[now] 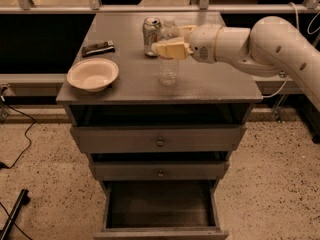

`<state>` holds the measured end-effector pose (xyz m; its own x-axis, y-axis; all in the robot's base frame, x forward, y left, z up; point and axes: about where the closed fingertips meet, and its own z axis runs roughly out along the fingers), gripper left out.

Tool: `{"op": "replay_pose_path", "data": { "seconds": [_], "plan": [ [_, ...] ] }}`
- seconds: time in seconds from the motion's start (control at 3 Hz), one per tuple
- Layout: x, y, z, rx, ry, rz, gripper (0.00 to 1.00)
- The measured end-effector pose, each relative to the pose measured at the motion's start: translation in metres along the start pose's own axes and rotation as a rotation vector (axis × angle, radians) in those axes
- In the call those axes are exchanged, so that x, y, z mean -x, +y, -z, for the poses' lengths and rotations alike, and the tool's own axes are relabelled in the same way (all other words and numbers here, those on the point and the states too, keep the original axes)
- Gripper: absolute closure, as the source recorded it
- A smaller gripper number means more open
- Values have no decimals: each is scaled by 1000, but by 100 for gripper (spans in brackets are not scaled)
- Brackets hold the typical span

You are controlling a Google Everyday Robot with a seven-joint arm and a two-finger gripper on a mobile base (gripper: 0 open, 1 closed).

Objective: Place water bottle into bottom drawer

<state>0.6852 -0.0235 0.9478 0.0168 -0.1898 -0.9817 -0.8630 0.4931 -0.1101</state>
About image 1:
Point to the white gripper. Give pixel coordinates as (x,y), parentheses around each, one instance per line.
(202,44)

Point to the clear plastic water bottle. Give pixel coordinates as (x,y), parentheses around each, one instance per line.
(168,67)

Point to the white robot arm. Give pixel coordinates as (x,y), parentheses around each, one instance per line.
(273,45)

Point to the grey top drawer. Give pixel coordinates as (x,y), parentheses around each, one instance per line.
(151,139)

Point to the grey wooden drawer cabinet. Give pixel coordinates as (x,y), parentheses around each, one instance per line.
(204,95)

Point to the grey middle drawer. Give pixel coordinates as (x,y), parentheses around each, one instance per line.
(136,171)

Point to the grey open bottom drawer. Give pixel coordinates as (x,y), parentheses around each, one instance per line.
(161,210)

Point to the silver soda can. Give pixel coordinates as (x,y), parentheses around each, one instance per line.
(150,28)

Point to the dark snack bar wrapper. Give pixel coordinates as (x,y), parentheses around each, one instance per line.
(96,49)

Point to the white paper bowl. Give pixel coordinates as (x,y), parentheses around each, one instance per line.
(93,75)

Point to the black metal stand leg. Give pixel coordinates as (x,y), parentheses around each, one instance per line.
(23,199)

